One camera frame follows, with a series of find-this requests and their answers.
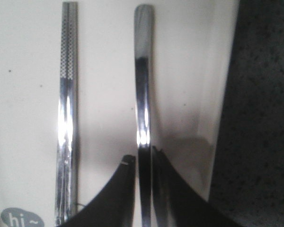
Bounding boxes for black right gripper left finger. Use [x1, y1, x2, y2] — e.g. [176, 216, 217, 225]
[61, 154, 139, 227]

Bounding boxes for beige rabbit print tray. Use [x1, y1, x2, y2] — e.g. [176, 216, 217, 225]
[0, 0, 239, 227]

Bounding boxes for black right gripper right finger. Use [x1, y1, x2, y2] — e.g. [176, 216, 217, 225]
[152, 146, 240, 227]

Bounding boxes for pair of steel chopsticks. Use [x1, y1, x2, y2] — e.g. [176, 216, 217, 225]
[54, 1, 78, 226]

